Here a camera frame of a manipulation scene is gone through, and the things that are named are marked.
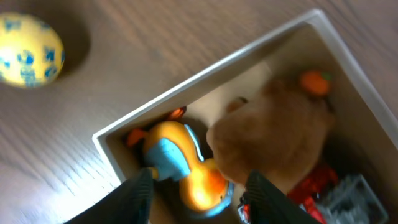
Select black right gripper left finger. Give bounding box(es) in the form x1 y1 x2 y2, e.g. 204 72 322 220
65 168 154 224

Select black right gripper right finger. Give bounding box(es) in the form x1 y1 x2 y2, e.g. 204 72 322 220
241 170 319 224

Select red toy fire truck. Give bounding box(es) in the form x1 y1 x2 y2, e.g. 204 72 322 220
237 164 389 224

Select orange and blue toy fish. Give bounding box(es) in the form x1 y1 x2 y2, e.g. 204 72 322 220
126 106 234 218

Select brown plush toy with orange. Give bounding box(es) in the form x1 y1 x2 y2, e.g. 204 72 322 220
206 78 335 194

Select yellow ball with blue letters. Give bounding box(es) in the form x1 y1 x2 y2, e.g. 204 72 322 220
1 12 65 88

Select white cardboard box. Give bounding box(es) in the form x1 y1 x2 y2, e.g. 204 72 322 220
93 9 397 223

